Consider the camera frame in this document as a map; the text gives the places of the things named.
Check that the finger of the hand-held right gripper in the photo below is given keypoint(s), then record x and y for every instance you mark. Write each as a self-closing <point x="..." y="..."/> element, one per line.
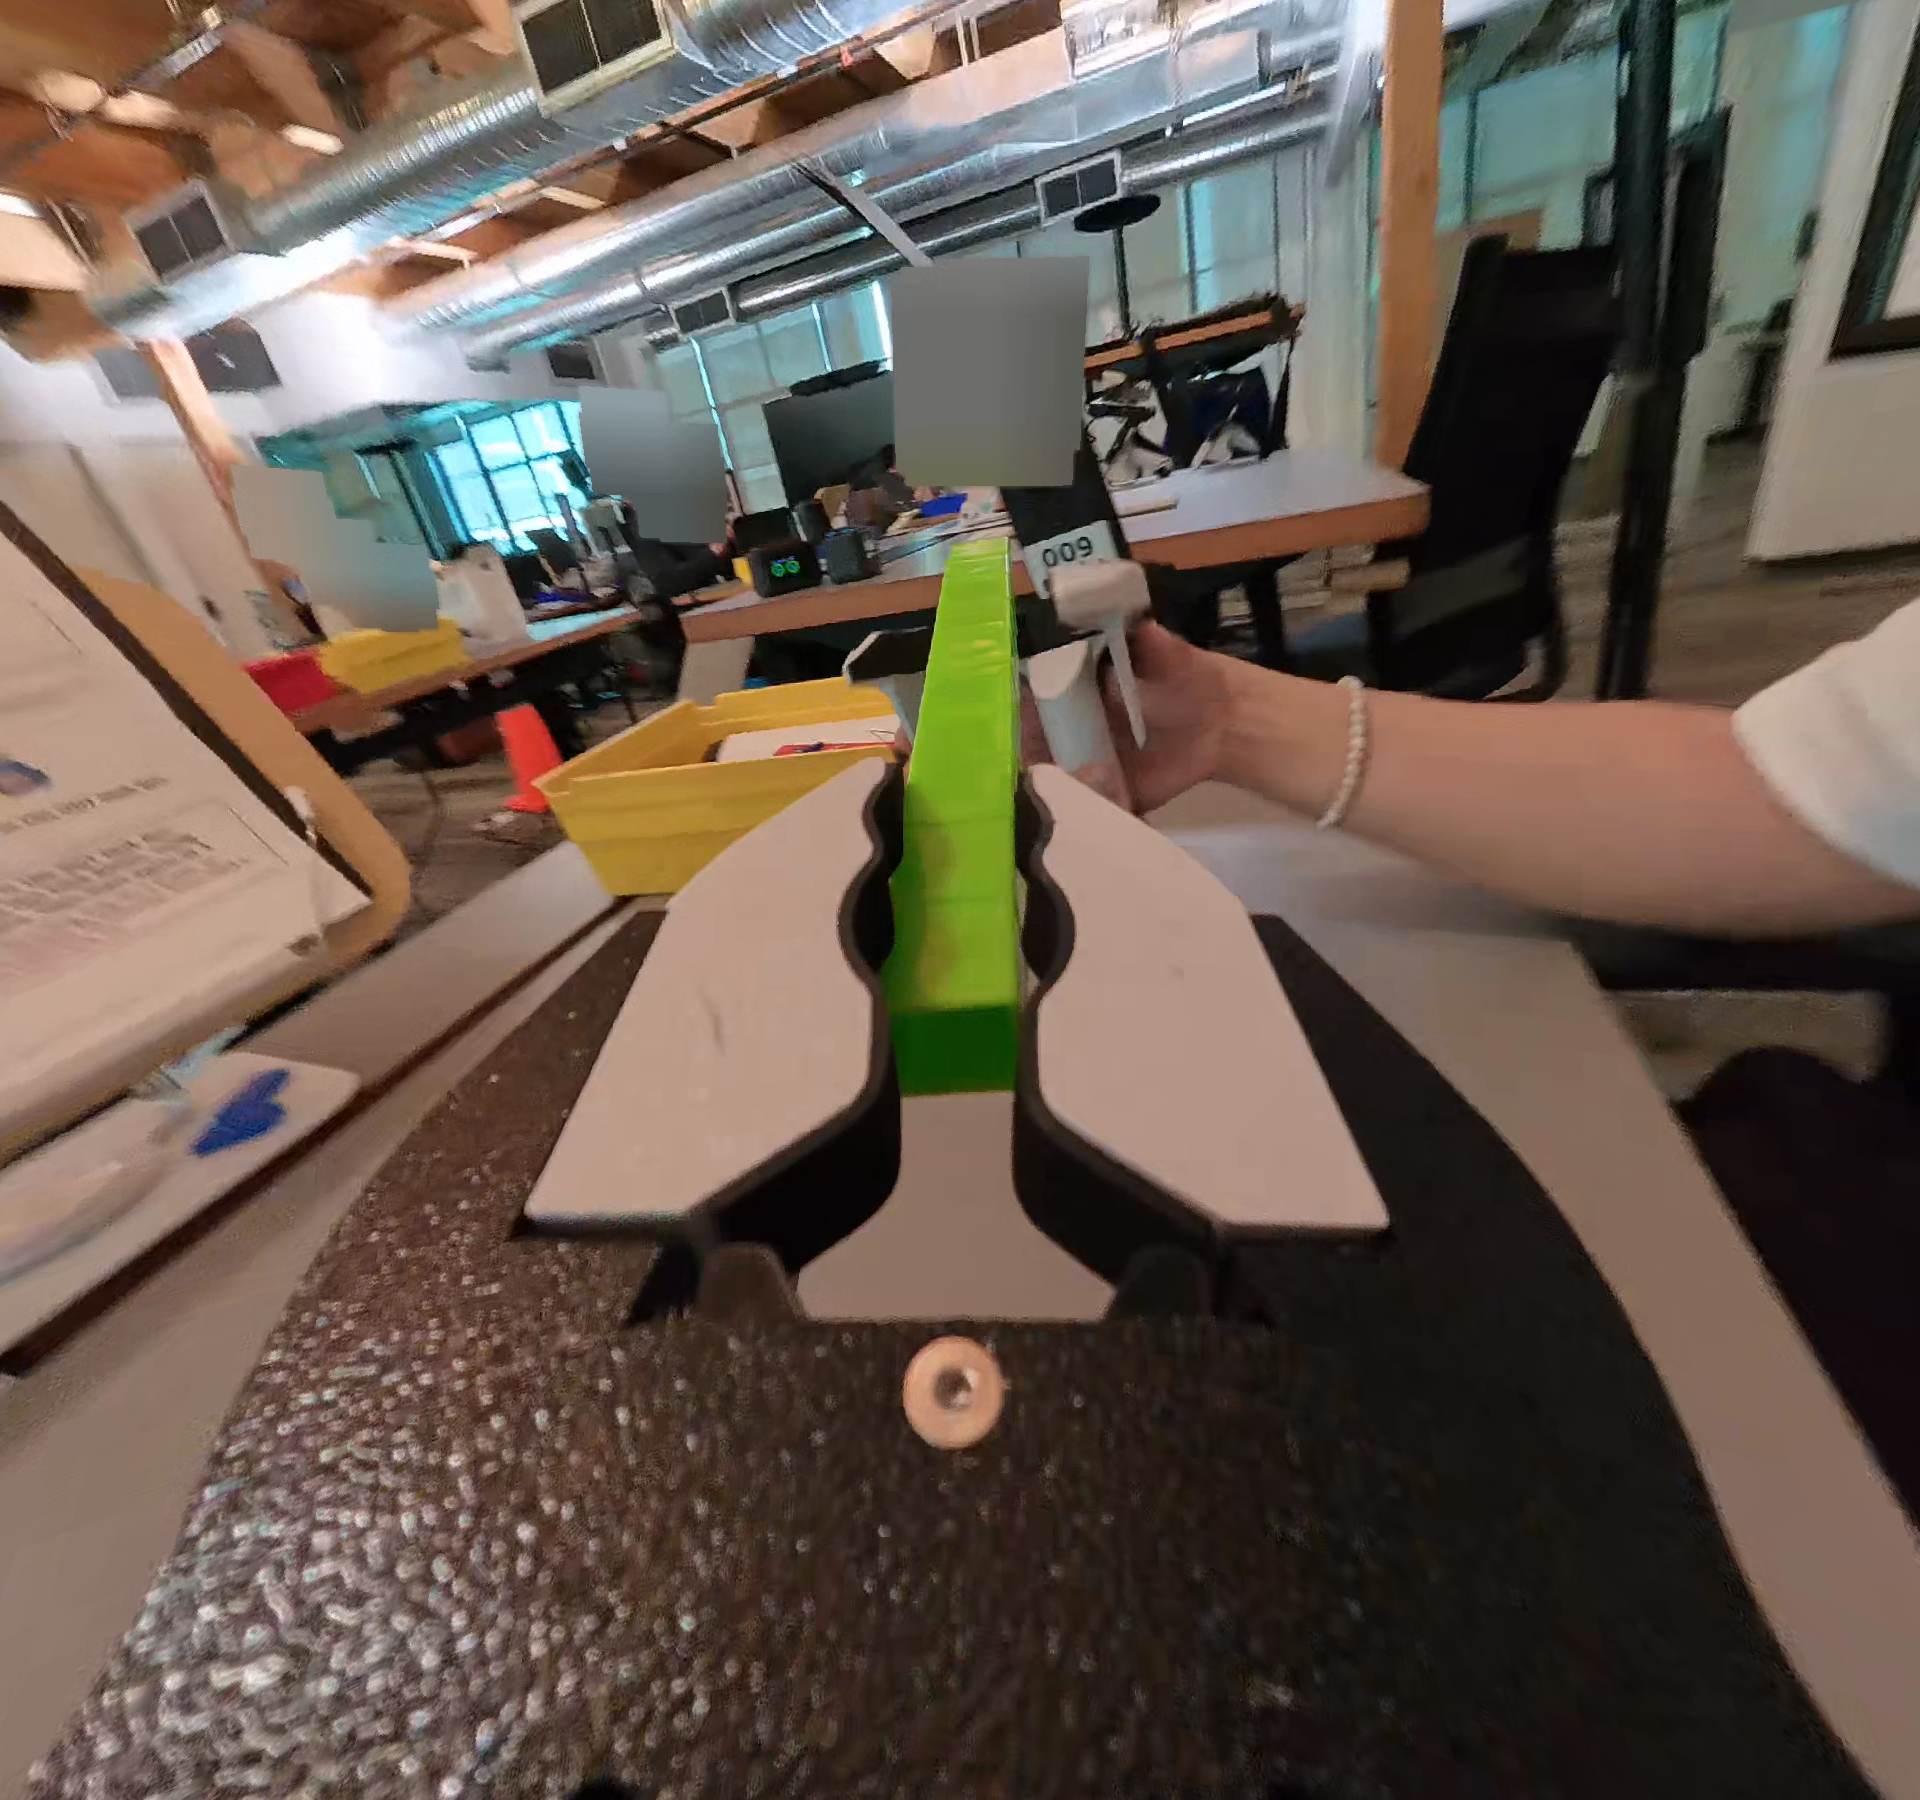
<point x="1095" y="602"/>
<point x="1067" y="706"/>

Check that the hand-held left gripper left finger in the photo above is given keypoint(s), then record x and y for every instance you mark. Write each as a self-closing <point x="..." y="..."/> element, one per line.
<point x="722" y="1050"/>

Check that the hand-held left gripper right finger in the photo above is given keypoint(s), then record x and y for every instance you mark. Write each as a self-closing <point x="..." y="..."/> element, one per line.
<point x="1202" y="1050"/>

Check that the green block bar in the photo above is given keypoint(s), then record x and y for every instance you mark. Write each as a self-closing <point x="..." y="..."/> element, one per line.
<point x="960" y="840"/>

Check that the yellow plastic bin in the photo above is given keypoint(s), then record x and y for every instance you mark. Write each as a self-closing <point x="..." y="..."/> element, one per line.
<point x="676" y="812"/>
<point x="392" y="662"/>

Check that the white cylinder with black cap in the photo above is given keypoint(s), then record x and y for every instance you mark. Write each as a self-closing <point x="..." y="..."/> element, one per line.
<point x="797" y="744"/>

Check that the person's right forearm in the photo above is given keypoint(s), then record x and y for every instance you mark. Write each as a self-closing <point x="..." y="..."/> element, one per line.
<point x="1590" y="812"/>

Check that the person's right hand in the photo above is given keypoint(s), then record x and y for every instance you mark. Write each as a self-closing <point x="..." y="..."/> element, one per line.
<point x="1170" y="721"/>

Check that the grey desk with wooden edge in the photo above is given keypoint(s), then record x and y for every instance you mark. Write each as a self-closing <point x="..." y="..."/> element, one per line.
<point x="1231" y="526"/>

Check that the black television screen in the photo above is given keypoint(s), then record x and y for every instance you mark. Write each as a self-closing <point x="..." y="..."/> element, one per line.
<point x="825" y="436"/>

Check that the black clock with green display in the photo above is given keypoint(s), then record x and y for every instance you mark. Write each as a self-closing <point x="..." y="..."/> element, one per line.
<point x="786" y="566"/>

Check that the orange traffic cone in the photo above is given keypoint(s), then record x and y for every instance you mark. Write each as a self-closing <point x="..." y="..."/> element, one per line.
<point x="528" y="758"/>

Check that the black office chair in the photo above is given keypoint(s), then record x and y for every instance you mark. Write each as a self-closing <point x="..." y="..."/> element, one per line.
<point x="1487" y="480"/>

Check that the blue clip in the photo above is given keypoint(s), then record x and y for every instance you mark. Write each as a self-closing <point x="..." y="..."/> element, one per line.
<point x="241" y="1111"/>

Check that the red plastic bin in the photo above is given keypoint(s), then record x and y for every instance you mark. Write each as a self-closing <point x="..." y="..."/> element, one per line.
<point x="292" y="682"/>

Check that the white stand base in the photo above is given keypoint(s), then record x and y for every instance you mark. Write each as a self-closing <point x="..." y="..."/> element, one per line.
<point x="122" y="1201"/>

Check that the black tripod stand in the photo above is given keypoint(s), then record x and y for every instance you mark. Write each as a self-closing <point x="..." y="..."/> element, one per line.
<point x="1637" y="270"/>

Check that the instruction sheet board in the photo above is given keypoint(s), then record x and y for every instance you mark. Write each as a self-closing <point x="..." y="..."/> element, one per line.
<point x="136" y="812"/>

